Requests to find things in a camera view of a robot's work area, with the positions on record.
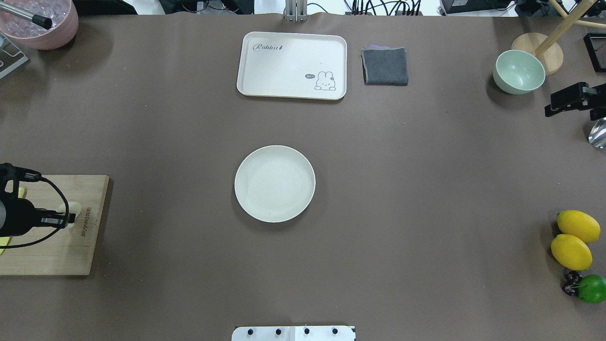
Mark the cream round plate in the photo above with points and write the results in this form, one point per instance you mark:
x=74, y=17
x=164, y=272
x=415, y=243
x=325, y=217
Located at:
x=275, y=183

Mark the folded grey cloth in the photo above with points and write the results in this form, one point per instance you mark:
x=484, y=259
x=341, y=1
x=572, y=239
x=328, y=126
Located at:
x=385, y=66

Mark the dark cherries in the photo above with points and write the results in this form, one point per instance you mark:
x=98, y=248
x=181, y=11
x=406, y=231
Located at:
x=572, y=279

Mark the metal scoop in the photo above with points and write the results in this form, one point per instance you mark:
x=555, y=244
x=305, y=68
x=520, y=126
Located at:
x=597, y=134

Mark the pale round bun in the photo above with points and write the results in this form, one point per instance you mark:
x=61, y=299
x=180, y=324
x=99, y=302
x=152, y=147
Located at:
x=75, y=208

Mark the yellow lemon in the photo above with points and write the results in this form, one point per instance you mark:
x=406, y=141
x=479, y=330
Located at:
x=579, y=224
x=571, y=252

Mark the wooden cup tree stand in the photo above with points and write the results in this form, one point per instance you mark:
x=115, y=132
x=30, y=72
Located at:
x=546, y=48

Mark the mint green bowl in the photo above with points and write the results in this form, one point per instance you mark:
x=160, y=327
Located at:
x=517, y=72

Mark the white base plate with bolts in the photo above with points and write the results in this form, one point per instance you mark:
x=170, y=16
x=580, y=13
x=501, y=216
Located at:
x=294, y=333

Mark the wooden cutting board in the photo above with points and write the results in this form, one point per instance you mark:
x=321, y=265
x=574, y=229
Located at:
x=70, y=251

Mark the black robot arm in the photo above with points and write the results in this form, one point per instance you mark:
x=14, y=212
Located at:
x=40, y=212

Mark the yellow plastic knife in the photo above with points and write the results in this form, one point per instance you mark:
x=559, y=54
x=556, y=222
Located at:
x=4, y=240

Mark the pink bowl with ice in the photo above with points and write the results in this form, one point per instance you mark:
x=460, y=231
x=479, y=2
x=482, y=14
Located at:
x=62, y=13

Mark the aluminium frame post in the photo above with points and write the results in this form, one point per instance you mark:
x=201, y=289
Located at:
x=296, y=11

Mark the green lime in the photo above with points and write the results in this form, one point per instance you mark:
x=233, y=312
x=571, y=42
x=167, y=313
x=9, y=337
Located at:
x=592, y=289

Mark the cream rabbit tray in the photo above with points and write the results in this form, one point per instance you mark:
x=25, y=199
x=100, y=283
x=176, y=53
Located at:
x=293, y=66

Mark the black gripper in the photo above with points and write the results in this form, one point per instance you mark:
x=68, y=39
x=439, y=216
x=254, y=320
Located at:
x=21, y=217

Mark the black metal ice scoop handle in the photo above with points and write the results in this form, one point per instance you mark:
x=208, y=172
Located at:
x=43, y=22

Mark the white cup rack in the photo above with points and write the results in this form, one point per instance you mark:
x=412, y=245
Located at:
x=11, y=56

